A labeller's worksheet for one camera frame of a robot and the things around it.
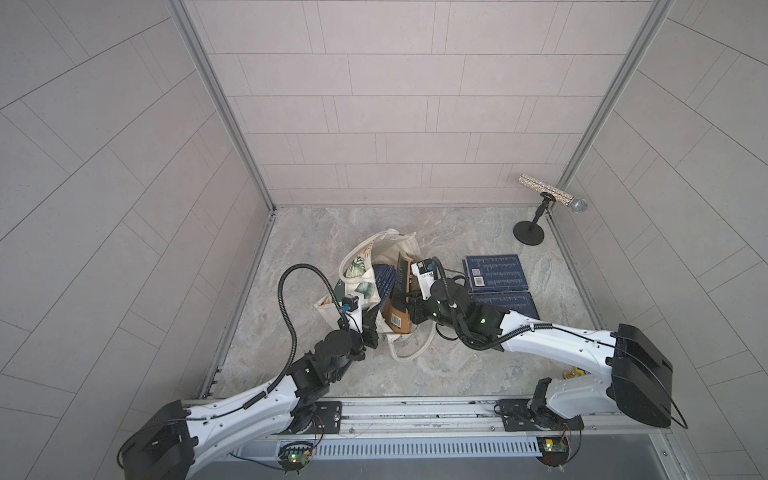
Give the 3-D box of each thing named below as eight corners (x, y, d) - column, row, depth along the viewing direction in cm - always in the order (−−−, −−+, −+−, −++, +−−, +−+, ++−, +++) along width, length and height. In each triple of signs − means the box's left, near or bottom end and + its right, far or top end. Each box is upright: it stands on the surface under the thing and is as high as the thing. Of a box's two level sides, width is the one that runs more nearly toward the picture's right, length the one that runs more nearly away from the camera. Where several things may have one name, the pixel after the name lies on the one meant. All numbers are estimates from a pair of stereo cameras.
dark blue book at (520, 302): (476, 318, 89) (478, 314, 87) (472, 295, 94) (474, 291, 92) (535, 318, 90) (538, 314, 88) (528, 295, 94) (531, 291, 92)
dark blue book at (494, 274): (467, 293, 95) (469, 288, 92) (461, 259, 103) (463, 254, 101) (525, 293, 95) (528, 288, 93) (514, 260, 104) (518, 254, 101)
